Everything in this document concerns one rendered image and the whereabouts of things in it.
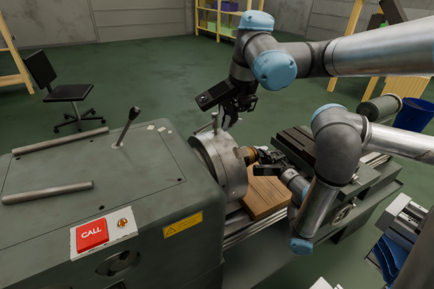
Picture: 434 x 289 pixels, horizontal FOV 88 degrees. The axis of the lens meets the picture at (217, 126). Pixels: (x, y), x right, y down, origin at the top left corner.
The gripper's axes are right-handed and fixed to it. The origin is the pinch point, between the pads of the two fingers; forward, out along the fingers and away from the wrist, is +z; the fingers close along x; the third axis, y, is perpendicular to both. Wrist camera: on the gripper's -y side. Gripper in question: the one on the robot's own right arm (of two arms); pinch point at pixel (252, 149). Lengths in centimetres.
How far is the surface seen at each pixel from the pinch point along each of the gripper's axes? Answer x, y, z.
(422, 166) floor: -108, 251, -14
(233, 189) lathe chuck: 3.0, -23.3, -18.8
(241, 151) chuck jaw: 12.0, -15.0, -10.6
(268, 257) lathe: -54, -1, -25
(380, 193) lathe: -54, 96, -29
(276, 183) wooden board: -19.1, 10.3, -10.0
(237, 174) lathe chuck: 8.1, -20.7, -17.1
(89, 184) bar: 20, -66, -11
